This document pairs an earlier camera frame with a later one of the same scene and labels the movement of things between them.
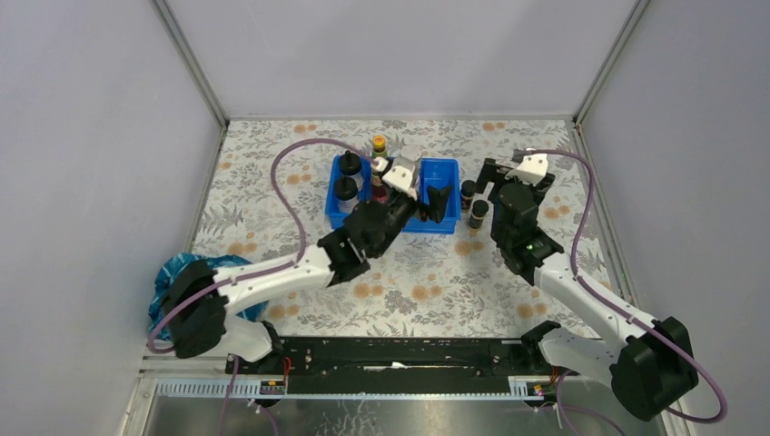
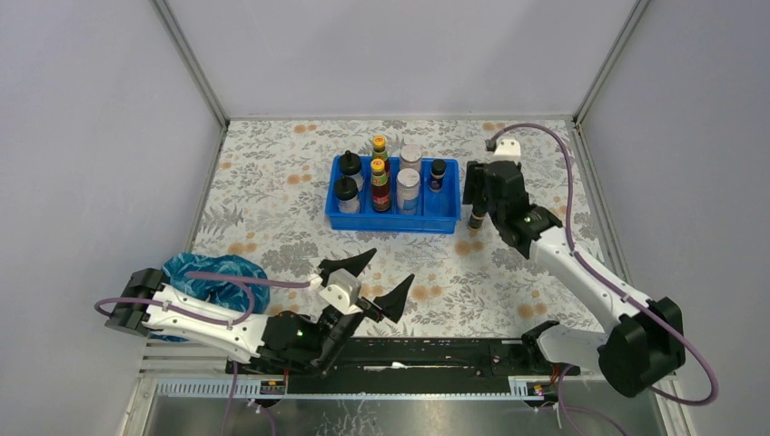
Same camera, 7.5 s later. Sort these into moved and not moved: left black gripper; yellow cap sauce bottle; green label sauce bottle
Moved: left black gripper
Not moved: yellow cap sauce bottle; green label sauce bottle
